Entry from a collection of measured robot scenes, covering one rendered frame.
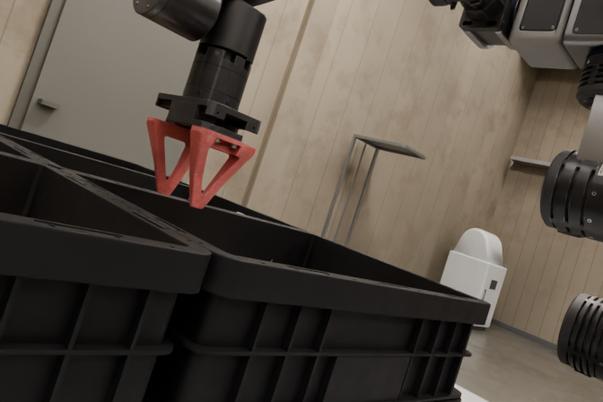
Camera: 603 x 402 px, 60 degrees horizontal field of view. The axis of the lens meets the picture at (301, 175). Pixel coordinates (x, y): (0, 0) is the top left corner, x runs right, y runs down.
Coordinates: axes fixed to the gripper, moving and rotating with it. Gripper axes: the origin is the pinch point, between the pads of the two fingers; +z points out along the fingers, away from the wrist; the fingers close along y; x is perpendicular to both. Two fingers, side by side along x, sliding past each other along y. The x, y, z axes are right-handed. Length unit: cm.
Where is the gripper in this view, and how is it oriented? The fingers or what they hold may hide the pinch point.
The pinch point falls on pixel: (181, 192)
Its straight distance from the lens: 53.8
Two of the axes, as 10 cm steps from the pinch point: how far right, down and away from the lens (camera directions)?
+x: 6.6, 2.4, 7.1
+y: 6.9, 1.8, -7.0
